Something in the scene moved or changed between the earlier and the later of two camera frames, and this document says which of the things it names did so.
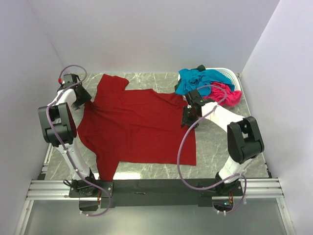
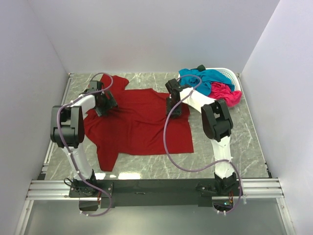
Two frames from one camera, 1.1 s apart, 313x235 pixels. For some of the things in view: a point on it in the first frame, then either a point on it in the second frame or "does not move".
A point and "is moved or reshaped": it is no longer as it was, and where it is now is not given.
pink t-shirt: [222, 94] does not move
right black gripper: [184, 120] to [168, 109]
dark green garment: [201, 67] does not move
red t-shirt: [127, 125] is moved or reshaped
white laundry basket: [232, 75] does not move
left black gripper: [86, 97] to [111, 104]
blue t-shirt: [191, 80] does not move
